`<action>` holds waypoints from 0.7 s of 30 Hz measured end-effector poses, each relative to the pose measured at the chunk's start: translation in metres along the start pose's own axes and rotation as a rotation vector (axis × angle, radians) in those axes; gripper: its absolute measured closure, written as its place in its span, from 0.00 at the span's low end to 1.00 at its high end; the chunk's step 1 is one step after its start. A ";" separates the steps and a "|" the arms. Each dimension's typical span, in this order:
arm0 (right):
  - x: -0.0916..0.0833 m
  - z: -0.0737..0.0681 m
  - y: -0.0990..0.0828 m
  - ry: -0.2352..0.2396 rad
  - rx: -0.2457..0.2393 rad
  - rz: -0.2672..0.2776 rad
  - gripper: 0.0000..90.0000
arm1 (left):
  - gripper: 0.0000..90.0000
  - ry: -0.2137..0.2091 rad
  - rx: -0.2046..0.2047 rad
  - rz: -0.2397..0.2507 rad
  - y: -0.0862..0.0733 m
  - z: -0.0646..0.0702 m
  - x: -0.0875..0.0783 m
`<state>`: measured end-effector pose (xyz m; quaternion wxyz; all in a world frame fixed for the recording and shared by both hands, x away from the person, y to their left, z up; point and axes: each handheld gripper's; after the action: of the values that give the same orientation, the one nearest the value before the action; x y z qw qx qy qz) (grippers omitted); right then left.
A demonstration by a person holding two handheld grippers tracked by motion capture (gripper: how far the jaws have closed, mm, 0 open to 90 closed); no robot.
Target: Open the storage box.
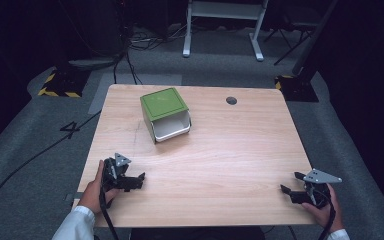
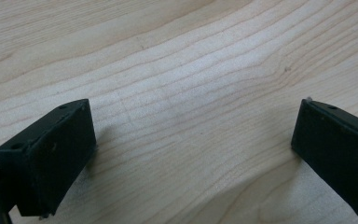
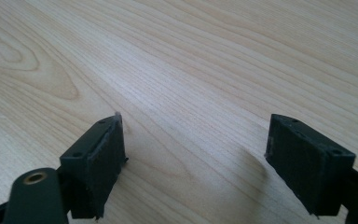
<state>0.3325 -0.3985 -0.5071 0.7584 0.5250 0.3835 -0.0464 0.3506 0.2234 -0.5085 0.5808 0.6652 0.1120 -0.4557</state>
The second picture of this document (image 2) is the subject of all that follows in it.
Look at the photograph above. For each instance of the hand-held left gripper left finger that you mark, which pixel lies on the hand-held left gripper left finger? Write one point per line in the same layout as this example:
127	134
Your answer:
51	158

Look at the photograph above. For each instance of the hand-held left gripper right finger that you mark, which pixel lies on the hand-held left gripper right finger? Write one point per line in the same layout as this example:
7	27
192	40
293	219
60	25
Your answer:
335	149

